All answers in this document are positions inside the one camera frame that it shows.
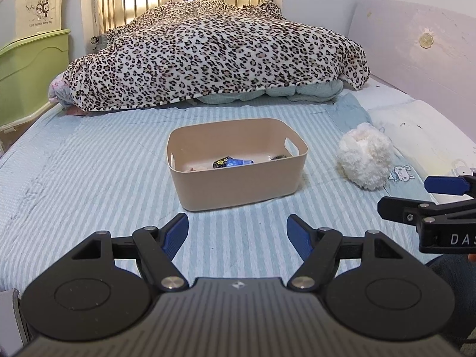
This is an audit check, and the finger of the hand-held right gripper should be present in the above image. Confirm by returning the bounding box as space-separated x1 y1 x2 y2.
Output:
424 173 476 197
377 196 476 227

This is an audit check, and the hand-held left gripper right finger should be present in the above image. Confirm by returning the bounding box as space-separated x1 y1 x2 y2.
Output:
286 214 428 292

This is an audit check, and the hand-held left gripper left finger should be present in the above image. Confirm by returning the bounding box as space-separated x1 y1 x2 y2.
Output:
50 213 190 292

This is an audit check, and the beige plastic storage bin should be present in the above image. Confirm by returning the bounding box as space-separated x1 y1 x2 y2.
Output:
166 118 309 212

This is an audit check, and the white pillow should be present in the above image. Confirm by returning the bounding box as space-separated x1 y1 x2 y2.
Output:
366 98 476 198

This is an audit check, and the white fluffy plush toy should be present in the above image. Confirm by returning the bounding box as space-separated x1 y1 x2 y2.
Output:
337 123 393 191

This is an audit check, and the person's jeans leg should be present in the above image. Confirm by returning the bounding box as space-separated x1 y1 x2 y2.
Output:
424 255 476 357

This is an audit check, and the blue striped bed sheet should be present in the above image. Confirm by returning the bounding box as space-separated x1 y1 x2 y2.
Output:
0 102 476 294

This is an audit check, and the pink bed headboard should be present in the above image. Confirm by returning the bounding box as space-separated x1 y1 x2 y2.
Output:
347 0 476 134

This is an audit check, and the light blue padded quilt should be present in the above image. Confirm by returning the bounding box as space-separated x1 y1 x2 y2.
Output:
193 80 345 105

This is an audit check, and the pink floral cloth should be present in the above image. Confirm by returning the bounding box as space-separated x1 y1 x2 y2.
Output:
48 72 75 106

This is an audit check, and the leopard print blanket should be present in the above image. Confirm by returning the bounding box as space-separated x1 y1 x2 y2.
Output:
63 0 371 113

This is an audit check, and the green drawer cabinet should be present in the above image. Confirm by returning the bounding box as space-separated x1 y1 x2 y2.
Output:
0 29 71 131

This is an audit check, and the cream drawer cabinet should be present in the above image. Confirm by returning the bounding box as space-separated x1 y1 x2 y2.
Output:
0 0 68 48

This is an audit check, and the wall socket with plug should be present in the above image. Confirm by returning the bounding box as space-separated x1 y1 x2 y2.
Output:
89 33 109 51

